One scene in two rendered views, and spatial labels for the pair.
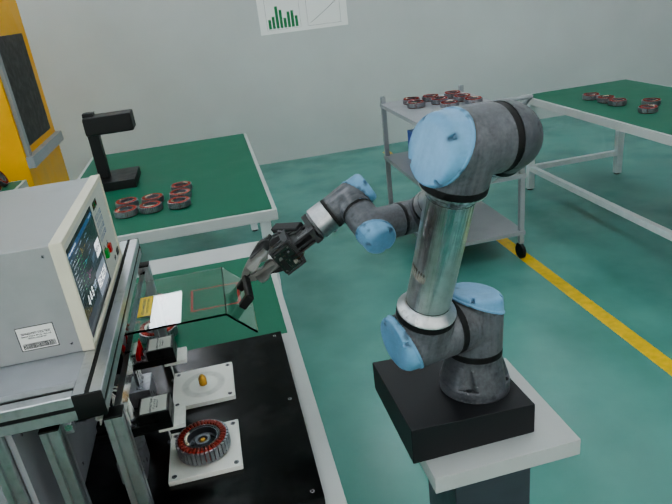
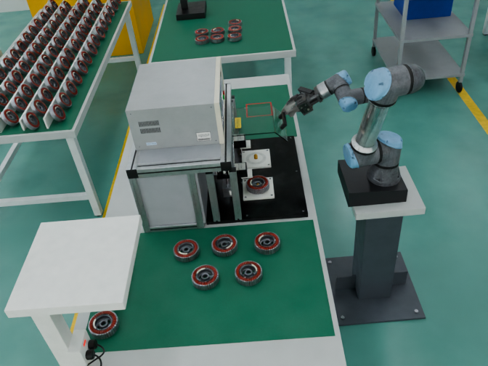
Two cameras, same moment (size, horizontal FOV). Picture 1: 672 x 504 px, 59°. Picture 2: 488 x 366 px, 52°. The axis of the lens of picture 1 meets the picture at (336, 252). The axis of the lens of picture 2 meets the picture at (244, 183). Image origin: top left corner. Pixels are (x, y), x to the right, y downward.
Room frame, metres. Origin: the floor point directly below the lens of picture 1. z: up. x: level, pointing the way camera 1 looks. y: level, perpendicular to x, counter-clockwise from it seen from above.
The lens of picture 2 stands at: (-0.82, -0.01, 2.34)
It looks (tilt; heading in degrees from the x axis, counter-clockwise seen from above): 39 degrees down; 12
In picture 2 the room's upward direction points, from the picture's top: 6 degrees counter-clockwise
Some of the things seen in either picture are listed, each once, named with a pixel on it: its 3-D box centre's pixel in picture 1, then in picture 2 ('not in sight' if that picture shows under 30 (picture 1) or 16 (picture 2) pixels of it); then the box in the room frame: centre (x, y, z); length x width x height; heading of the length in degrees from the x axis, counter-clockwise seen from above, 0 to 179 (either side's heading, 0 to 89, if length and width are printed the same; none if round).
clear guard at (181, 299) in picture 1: (178, 309); (251, 125); (1.18, 0.36, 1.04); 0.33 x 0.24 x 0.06; 100
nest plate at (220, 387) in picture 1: (203, 385); (255, 159); (1.26, 0.37, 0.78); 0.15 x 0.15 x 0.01; 10
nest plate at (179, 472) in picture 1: (205, 450); (258, 188); (1.02, 0.33, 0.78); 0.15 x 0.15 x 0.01; 10
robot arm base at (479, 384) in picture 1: (474, 364); (384, 168); (1.08, -0.27, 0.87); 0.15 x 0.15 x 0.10
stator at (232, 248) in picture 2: not in sight; (224, 245); (0.64, 0.43, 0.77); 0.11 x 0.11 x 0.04
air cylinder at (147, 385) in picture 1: (142, 391); not in sight; (1.23, 0.51, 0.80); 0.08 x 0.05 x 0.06; 10
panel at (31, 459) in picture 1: (73, 389); (203, 155); (1.09, 0.60, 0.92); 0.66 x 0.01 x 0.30; 10
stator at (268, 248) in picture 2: not in sight; (266, 242); (0.66, 0.24, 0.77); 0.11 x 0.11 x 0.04
